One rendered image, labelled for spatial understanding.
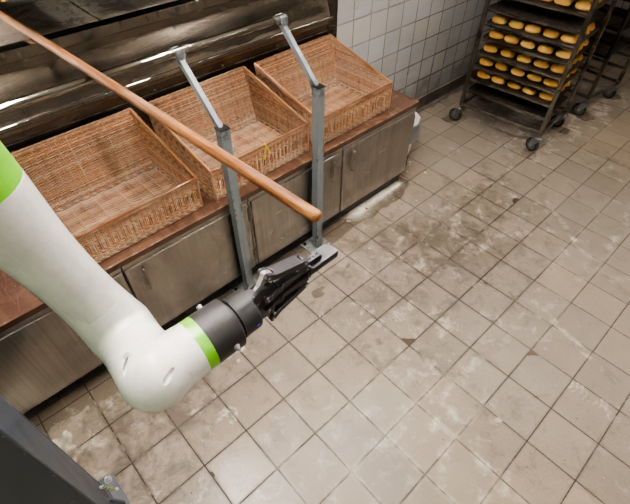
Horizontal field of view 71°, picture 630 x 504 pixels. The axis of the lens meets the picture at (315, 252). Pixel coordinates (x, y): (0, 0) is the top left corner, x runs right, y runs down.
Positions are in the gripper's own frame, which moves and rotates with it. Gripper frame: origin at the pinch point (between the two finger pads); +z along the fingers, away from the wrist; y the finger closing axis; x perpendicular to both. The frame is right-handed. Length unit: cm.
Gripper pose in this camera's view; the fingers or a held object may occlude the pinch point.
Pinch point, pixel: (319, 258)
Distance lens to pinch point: 84.2
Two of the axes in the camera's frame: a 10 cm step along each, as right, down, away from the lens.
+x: 6.9, 5.3, -5.0
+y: 0.0, 6.9, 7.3
